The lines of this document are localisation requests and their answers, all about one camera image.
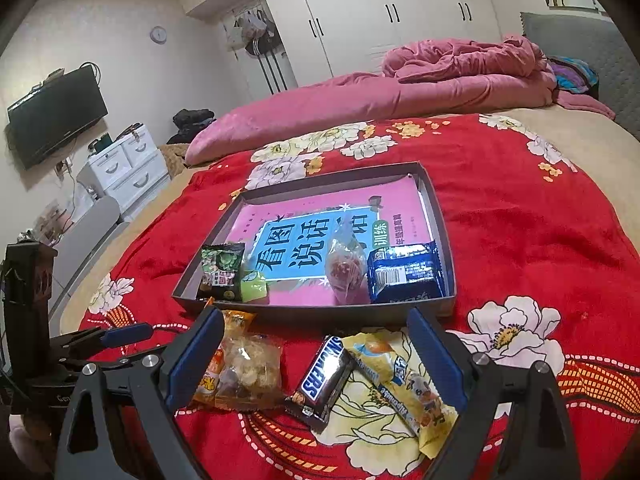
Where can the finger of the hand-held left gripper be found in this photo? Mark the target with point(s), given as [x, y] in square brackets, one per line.
[115, 362]
[127, 334]

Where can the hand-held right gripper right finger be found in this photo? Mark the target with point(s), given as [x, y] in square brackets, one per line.
[435, 355]

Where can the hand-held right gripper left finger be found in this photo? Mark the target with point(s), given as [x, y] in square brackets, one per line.
[192, 360]

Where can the grey padded headboard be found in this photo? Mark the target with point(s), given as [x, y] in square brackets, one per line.
[595, 45]

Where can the dark green snack packet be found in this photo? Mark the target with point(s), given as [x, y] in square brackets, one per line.
[222, 265]

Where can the clear popcorn snack bag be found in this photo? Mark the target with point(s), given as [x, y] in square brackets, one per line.
[250, 370]

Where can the dark clothes pile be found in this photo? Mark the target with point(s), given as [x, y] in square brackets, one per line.
[192, 125]

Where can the round wall clock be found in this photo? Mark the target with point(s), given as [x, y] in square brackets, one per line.
[159, 35]

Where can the brown fuzzy cushion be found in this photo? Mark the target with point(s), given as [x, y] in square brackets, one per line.
[175, 160]

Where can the black wall television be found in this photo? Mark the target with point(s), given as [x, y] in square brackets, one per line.
[55, 115]

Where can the red floral blanket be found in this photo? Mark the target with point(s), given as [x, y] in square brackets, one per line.
[500, 235]

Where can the grey shallow cardboard box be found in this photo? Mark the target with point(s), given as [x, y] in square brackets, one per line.
[310, 315]

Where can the brown chocolate bar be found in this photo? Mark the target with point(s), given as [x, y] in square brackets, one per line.
[320, 380]

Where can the pink crumpled blanket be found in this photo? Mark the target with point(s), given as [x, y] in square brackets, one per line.
[460, 57]

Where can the orange snack packet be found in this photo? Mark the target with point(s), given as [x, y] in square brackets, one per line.
[237, 320]

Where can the hanging clothes on rack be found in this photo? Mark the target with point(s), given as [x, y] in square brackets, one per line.
[255, 30]

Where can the pink folded quilt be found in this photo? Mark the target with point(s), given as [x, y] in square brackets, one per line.
[325, 105]

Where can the white wardrobe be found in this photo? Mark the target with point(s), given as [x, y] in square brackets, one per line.
[375, 5]

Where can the light green snack packet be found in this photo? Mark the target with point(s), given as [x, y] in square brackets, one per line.
[254, 286]

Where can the white drawer chest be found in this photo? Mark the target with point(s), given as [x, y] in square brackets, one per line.
[125, 170]

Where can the blue cookie packet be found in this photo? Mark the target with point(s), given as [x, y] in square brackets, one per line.
[405, 272]

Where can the colourful striped garment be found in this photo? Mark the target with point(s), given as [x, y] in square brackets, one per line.
[575, 75]

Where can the pink and blue book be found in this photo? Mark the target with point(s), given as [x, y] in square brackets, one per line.
[400, 200]

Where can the clear packet of red candy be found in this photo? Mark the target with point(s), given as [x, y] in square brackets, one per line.
[345, 270]

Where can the yellow lollipop packet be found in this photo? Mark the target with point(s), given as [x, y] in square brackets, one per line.
[400, 385]

